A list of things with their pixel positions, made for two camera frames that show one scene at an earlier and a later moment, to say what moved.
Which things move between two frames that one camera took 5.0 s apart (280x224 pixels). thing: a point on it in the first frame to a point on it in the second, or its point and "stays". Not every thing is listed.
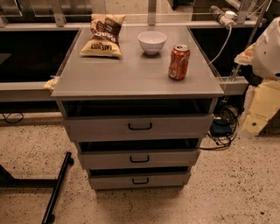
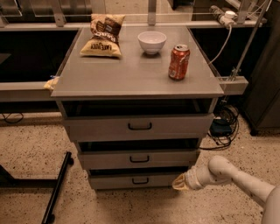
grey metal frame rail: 38,91 stays
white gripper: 268,55 to 191,178
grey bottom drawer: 126,180 stays
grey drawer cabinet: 134,126 stays
